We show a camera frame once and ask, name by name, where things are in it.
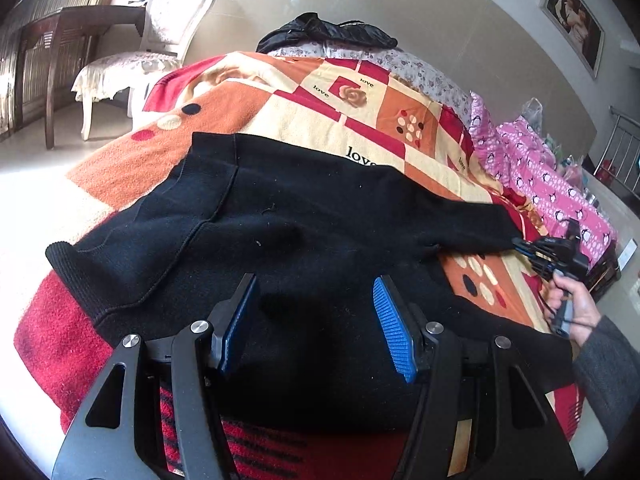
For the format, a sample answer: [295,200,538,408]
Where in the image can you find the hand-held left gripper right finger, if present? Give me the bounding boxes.
[371,275,581,480]

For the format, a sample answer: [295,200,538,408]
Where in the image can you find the dark wooden desk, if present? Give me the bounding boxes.
[17,5,149,151]

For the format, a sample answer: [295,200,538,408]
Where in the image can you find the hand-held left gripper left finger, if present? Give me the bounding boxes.
[51,273,261,480]

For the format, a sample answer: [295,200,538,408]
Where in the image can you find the person's right hand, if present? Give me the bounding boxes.
[542,275,608,347]

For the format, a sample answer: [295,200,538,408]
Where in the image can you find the floral bed sheet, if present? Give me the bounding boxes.
[270,42,474,126]

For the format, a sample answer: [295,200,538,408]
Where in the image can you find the black knit pants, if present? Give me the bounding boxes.
[45,132,576,431]

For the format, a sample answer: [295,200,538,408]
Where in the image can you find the metal bed headboard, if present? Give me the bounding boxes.
[592,106,640,202]

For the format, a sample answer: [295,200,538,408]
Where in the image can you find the clear plastic bag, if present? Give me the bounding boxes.
[521,98,546,130]

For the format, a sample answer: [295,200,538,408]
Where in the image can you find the framed wall picture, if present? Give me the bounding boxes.
[540,0,606,80]

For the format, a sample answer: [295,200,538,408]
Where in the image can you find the black shiny cloth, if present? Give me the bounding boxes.
[257,12,399,54]

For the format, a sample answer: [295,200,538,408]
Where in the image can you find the white carved chair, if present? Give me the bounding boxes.
[72,0,217,141]

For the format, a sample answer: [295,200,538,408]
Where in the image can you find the orange red patchwork blanket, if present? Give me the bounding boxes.
[12,51,581,480]

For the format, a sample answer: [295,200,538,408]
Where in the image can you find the pink penguin print quilt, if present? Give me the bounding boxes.
[470,91,619,272]

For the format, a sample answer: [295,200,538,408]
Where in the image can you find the dark wooden bed frame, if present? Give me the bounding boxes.
[589,244,622,291]

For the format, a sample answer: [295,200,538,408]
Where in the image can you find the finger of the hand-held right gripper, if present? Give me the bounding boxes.
[524,254,557,277]
[512,238,551,257]

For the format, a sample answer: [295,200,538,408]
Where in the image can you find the red black striped cloth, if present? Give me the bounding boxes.
[160,385,416,480]

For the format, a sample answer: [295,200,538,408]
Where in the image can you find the cream chair seat cover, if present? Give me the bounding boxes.
[71,51,181,104]

